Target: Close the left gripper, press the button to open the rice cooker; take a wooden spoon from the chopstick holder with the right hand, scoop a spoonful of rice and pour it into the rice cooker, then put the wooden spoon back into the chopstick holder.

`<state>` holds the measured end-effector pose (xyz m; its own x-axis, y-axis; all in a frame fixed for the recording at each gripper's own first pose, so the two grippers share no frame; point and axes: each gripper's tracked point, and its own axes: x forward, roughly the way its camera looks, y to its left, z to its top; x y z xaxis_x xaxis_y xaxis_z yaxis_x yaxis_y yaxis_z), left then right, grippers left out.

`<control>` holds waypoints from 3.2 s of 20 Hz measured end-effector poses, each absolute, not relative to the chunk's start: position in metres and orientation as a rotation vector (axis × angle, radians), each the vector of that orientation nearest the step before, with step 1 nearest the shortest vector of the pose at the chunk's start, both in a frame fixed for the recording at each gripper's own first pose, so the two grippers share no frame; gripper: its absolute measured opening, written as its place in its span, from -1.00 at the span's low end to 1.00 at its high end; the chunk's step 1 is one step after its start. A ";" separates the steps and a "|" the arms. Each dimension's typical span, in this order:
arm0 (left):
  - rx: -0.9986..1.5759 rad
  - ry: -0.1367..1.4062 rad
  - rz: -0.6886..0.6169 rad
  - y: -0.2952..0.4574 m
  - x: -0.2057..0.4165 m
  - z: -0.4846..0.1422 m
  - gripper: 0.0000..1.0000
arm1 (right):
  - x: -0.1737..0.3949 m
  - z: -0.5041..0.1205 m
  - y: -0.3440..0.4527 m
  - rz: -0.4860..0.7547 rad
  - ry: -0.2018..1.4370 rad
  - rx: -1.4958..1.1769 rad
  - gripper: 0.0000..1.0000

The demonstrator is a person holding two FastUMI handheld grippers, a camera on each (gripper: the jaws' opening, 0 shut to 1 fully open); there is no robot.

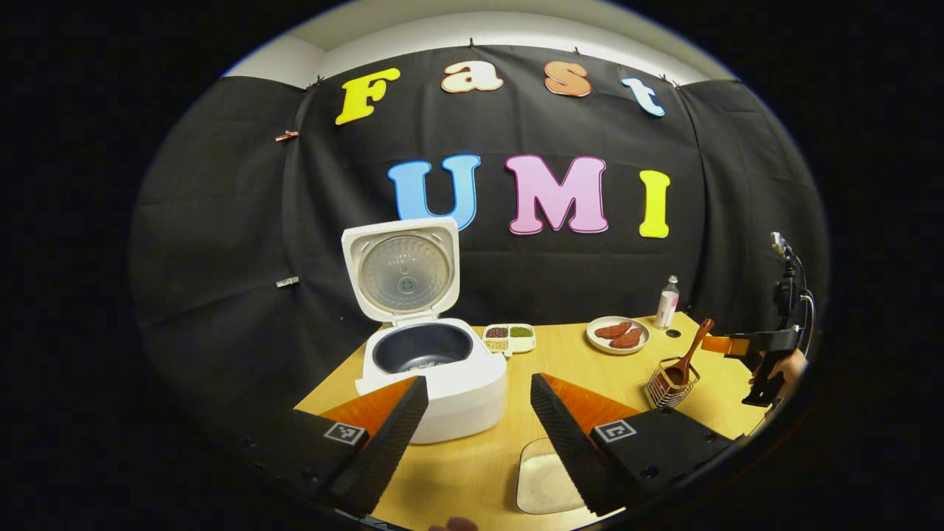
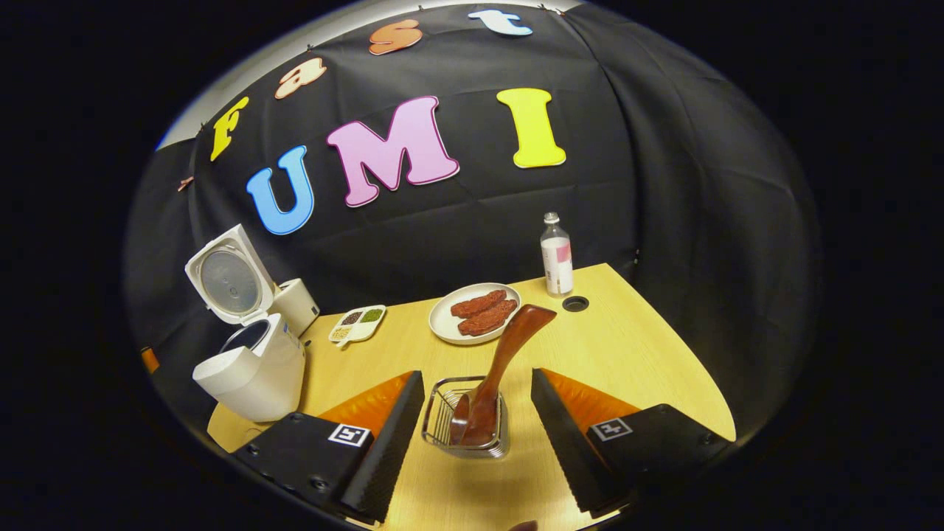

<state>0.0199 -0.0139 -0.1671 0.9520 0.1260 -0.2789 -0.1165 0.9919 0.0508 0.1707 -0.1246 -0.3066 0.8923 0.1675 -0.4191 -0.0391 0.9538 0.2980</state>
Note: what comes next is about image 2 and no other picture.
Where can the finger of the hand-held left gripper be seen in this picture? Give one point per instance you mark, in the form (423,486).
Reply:
(151,360)

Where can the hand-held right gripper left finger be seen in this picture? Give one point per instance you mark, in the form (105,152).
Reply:
(387,450)

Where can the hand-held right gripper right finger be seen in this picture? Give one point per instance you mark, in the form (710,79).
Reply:
(564,450)

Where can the white rice cooker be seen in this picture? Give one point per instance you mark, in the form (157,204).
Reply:
(258,376)

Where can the brown wooden spoon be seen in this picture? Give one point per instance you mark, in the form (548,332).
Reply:
(509,354)

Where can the white divided grain dish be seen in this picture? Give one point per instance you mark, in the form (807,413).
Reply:
(358,324)

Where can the white round plate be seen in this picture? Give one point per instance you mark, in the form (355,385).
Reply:
(442,321)

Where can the black table grommet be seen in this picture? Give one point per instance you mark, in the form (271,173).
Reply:
(575,303)

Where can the red meat slice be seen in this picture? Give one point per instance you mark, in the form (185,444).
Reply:
(476,304)
(490,318)

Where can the white toaster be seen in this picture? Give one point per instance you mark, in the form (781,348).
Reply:
(299,306)

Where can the clear bottle pink label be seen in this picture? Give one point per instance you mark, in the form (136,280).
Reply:
(557,258)

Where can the black backdrop cloth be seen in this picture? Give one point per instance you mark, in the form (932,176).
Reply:
(664,184)

